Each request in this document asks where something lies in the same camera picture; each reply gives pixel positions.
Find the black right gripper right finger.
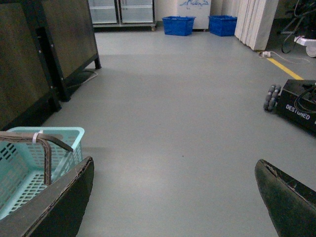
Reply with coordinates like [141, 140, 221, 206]
[255, 159, 316, 237]

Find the dark wooden display stand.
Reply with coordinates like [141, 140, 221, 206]
[0, 0, 101, 129]

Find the white foam panels stack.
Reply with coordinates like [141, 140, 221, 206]
[235, 0, 278, 51]

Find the white chest freezer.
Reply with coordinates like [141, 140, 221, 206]
[176, 0, 212, 30]

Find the brown basket handle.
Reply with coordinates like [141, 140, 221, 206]
[0, 131, 73, 186]

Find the white power strip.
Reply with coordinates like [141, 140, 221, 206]
[259, 51, 271, 58]

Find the white zip tie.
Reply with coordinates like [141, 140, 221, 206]
[32, 130, 43, 144]

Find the glass door refrigerator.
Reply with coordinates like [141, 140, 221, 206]
[88, 0, 157, 31]

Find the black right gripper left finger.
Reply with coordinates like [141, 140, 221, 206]
[0, 157, 94, 237]

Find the grey mecanum wheel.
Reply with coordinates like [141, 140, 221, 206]
[263, 84, 281, 112]

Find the light blue plastic basket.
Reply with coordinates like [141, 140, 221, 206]
[0, 127, 85, 218]

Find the blue plastic crate right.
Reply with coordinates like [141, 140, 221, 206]
[209, 15, 237, 37]

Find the blue plastic crate left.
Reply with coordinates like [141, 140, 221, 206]
[162, 16, 195, 36]

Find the blue plastic crate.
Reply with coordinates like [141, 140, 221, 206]
[209, 15, 237, 37]
[162, 16, 195, 36]

